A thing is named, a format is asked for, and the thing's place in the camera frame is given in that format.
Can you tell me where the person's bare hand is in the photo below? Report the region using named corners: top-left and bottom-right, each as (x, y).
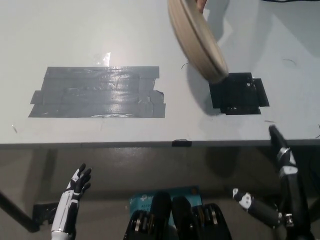
top-left (196, 0), bottom-right (209, 15)

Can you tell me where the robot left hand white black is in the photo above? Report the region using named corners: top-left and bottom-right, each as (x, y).
top-left (51, 163), bottom-right (92, 234)

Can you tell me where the robot right hand black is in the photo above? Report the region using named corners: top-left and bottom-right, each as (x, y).
top-left (232, 124), bottom-right (315, 240)

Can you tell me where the beige round plate stack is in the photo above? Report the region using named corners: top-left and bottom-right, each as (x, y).
top-left (167, 0), bottom-right (230, 85)

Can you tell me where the black metal table leg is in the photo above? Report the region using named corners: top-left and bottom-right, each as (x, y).
top-left (0, 191), bottom-right (41, 233)

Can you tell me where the teal cardboard router box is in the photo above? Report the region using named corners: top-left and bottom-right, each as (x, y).
top-left (128, 185), bottom-right (203, 226)

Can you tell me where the black cable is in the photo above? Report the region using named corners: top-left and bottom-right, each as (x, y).
top-left (261, 0), bottom-right (320, 4)

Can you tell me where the grey duct tape patch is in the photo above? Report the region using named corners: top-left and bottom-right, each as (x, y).
top-left (27, 65), bottom-right (167, 119)

